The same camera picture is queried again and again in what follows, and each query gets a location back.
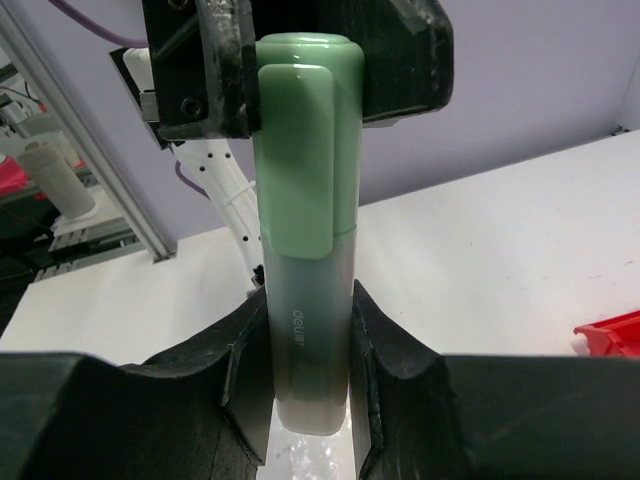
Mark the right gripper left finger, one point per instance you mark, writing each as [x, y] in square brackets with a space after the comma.
[198, 410]

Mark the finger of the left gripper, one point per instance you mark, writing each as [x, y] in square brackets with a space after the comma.
[204, 66]
[409, 57]

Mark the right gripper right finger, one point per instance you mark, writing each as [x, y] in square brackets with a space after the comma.
[418, 414]

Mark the green highlighter cap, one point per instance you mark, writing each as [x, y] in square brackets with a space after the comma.
[308, 149]

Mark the green highlighter body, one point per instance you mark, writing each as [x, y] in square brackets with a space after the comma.
[310, 304]

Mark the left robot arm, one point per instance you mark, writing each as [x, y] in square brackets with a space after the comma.
[210, 160]

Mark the white ribbed cylinder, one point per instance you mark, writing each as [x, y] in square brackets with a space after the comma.
[48, 168]

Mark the red four-compartment bin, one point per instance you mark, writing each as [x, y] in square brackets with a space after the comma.
[614, 337]

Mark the aluminium frame post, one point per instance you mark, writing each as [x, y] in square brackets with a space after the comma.
[71, 70]

